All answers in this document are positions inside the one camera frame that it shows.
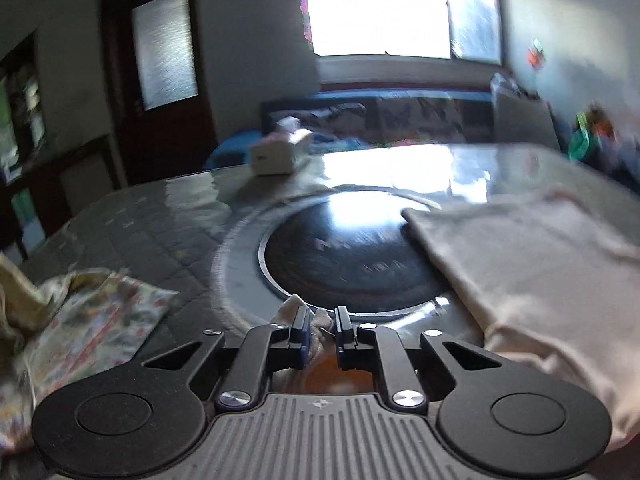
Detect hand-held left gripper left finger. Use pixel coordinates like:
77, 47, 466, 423
141, 305, 312, 411

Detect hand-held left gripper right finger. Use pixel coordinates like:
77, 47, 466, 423
334, 305, 503, 411

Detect white cloth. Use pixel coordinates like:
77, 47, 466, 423
270, 294, 337, 366

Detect cream cloth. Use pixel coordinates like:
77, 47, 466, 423
401, 187, 640, 461

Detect dark blue clothes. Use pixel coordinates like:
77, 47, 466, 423
590, 140, 640, 187

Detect round black induction cooker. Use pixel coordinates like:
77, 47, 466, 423
212, 186, 488, 336

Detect white tissue box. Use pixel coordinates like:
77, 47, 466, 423
250, 116, 313, 177

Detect blue sofa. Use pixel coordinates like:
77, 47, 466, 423
202, 87, 561, 171

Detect floral printed cloth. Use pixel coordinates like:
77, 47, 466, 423
0, 252, 181, 453

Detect butterfly print cushion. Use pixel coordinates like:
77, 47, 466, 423
280, 102, 371, 143
375, 95, 463, 143

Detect dark wooden cabinet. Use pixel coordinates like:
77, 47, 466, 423
0, 30, 121, 261

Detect dark wooden door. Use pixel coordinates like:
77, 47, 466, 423
97, 0, 221, 186

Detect grey pillow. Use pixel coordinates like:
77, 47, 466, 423
492, 75, 561, 151

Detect green bowl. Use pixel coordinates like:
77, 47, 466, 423
567, 127, 592, 162

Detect window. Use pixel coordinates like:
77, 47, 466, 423
299, 0, 502, 66

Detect plush toy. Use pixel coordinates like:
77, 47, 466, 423
575, 104, 617, 137

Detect colourful pinwheel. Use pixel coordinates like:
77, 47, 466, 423
527, 37, 547, 86

